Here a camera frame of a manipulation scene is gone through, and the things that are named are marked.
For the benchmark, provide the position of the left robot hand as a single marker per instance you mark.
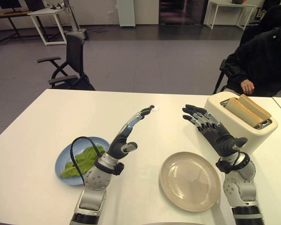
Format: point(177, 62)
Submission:
point(118, 144)

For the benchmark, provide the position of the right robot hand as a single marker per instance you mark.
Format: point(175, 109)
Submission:
point(219, 138)

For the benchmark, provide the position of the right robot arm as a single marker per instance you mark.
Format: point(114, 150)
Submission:
point(242, 187)

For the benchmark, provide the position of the cream toaster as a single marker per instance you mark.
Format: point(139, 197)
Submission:
point(248, 140)

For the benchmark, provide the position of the bread slice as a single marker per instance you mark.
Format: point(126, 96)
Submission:
point(242, 113)
point(255, 106)

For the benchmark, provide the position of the green lettuce leaf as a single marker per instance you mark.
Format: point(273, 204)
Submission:
point(84, 160)

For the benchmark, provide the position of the beige plate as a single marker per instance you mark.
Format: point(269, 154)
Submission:
point(189, 182)

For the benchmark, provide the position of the blue plate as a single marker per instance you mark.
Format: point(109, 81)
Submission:
point(63, 164)

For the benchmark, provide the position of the person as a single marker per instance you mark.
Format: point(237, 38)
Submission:
point(260, 61)

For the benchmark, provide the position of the black monitor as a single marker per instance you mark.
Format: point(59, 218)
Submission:
point(12, 4)

